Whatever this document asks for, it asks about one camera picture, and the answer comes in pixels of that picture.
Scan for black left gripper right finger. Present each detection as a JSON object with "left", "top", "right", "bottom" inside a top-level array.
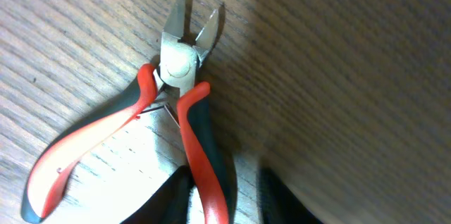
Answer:
[{"left": 259, "top": 167, "right": 323, "bottom": 224}]

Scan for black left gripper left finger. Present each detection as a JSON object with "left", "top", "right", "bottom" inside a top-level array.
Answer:
[{"left": 121, "top": 166, "right": 194, "bottom": 224}]

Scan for red handled pliers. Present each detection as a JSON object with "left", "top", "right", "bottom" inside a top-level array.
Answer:
[{"left": 20, "top": 0, "right": 234, "bottom": 223}]

